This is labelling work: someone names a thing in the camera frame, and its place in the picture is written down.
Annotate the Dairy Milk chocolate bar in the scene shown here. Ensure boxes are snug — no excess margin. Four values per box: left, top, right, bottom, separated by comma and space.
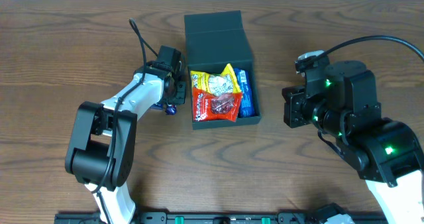
165, 104, 177, 115

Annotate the blue Eclipse mints box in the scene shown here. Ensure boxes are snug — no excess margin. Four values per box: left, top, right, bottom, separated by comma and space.
150, 103, 164, 110

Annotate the red Hacks candy bag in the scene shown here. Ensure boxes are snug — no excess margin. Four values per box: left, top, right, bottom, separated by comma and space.
192, 88, 242, 122

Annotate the blue Oreo cookie pack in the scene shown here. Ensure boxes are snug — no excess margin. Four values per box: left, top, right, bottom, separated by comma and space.
235, 68, 255, 118

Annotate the yellow Hacks candy bag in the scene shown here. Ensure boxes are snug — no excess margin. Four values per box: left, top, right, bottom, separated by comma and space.
190, 63, 242, 96

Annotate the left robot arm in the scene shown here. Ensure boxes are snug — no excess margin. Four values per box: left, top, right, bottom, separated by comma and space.
65, 68, 186, 223

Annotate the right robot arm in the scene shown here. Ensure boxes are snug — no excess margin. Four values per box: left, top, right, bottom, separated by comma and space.
282, 59, 423, 223

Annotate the dark green open box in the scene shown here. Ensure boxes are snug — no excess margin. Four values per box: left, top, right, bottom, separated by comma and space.
184, 11, 262, 130

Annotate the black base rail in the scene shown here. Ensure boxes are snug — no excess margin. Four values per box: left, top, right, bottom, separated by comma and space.
54, 203, 388, 224

